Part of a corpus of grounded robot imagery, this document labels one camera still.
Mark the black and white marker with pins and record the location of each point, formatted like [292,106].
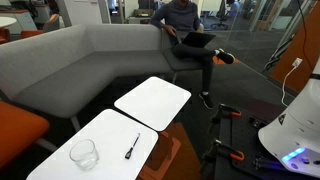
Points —
[132,147]

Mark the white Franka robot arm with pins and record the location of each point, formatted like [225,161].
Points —
[300,130]

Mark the clear glass cup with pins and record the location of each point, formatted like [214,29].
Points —
[84,156]

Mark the white rounded square side table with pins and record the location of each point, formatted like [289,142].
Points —
[110,140]
[153,101]

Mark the black laptop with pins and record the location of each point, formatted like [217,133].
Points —
[197,39]

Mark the seated person in dark clothes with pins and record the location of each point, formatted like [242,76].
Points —
[181,16]

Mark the grey corner sofa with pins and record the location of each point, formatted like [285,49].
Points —
[73,73]

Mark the black robot mounting board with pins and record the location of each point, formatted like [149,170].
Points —
[238,136]

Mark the black office swivel chair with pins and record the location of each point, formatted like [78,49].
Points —
[220,16]

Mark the small orange lounge chair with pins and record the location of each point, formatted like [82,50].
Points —
[30,33]

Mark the orange upholstered chair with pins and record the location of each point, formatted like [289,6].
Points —
[18,130]

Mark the round white table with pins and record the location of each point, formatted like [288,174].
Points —
[6,22]

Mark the orange table pedestal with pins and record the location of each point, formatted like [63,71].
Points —
[166,153]

